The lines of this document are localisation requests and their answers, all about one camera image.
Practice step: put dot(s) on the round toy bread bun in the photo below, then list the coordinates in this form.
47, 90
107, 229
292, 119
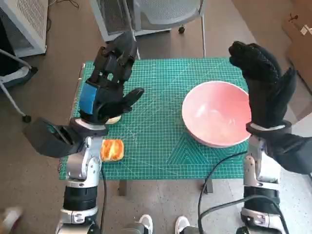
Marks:
115, 120

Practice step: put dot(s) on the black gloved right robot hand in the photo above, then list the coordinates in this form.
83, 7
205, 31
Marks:
265, 92

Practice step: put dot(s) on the white perforated cabinet on castors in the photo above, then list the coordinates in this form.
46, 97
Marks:
112, 17

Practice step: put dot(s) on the grey mesh chair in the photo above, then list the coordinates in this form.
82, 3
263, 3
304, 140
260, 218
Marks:
168, 12

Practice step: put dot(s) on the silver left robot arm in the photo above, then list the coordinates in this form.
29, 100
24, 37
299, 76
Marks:
83, 168

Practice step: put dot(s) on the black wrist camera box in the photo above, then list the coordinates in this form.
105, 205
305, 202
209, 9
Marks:
46, 139
292, 151

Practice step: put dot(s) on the grey table leg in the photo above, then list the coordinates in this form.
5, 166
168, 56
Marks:
122, 187
208, 187

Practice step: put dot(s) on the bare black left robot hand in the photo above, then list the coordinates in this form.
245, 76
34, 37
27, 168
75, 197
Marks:
109, 73

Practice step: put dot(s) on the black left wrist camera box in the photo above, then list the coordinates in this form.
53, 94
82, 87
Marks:
46, 139

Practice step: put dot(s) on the brown cardboard box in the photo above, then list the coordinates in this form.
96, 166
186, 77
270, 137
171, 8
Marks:
299, 24

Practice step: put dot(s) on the green cutting mat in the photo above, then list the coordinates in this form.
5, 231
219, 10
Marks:
156, 97

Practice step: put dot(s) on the grey office chair with castor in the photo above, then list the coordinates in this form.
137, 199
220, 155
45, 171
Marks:
14, 75

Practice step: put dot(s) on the rectangular toy bread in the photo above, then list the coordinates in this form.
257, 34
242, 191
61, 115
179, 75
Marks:
113, 150

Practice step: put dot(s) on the pink bowl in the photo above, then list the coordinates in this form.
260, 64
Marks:
214, 112

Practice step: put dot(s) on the white flat panel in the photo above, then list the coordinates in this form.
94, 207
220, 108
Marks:
304, 129

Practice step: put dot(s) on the person's foot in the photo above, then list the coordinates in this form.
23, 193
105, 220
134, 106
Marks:
11, 219

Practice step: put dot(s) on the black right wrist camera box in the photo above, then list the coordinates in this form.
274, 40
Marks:
292, 151

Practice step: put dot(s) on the white perforated metal cabinet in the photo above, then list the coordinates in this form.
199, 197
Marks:
26, 19

